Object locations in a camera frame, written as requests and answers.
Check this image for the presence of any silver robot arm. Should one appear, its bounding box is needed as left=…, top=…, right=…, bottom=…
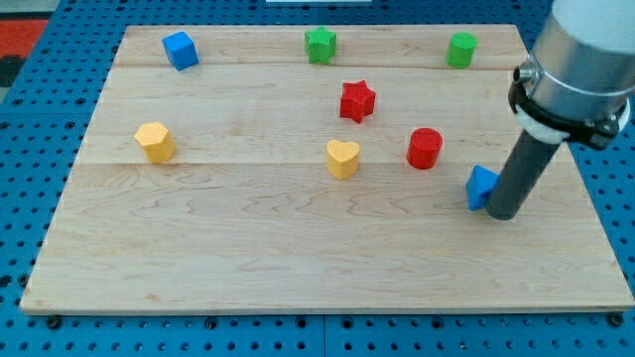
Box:
left=508, top=0, right=634, bottom=150

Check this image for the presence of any wooden board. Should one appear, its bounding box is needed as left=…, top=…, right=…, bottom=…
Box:
left=21, top=25, right=634, bottom=315

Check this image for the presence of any red star block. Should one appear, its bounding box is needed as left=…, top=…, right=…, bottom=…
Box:
left=339, top=80, right=376, bottom=123

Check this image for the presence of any green star block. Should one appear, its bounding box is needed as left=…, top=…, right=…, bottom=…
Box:
left=305, top=26, right=337, bottom=64

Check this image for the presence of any yellow heart block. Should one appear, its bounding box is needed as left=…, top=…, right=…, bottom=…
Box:
left=326, top=140, right=360, bottom=179

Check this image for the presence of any red cylinder block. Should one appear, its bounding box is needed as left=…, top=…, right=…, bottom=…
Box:
left=406, top=128, right=444, bottom=170

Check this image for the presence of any yellow hexagon block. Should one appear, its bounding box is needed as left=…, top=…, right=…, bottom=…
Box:
left=134, top=122, right=176, bottom=164

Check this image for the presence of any blue triangle block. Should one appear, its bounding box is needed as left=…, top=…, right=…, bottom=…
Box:
left=465, top=165, right=498, bottom=211

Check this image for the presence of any blue cube block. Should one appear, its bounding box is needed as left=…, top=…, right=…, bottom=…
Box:
left=162, top=32, right=198, bottom=71

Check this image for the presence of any green cylinder block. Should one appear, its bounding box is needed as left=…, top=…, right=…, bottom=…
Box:
left=445, top=32, right=478, bottom=68

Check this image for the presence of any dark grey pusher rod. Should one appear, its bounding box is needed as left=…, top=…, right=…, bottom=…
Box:
left=485, top=130, right=560, bottom=220

